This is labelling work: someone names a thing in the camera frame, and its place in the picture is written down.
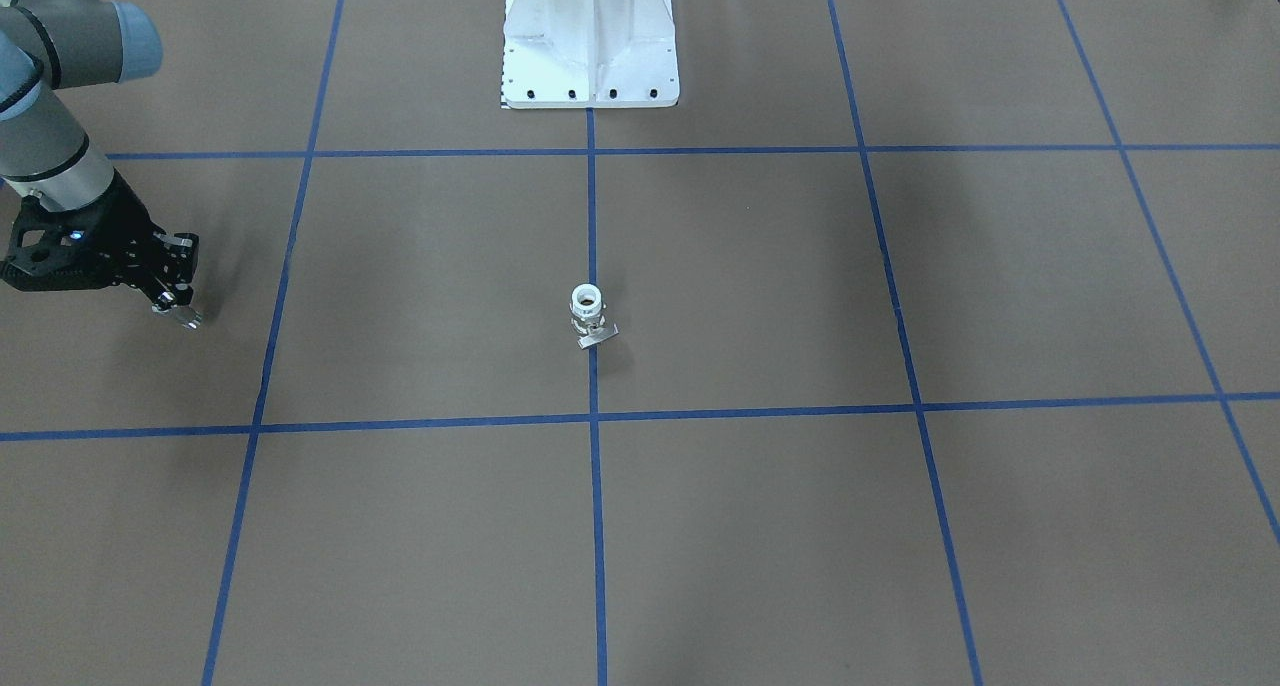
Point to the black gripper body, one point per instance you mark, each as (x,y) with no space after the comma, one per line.
(118,234)

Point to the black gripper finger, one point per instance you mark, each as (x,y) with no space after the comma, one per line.
(171,292)

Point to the chrome metal pipe fitting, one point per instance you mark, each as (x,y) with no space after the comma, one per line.
(186,316)

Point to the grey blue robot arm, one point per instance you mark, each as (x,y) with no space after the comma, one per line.
(49,45)

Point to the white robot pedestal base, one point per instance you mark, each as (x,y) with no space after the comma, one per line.
(589,54)

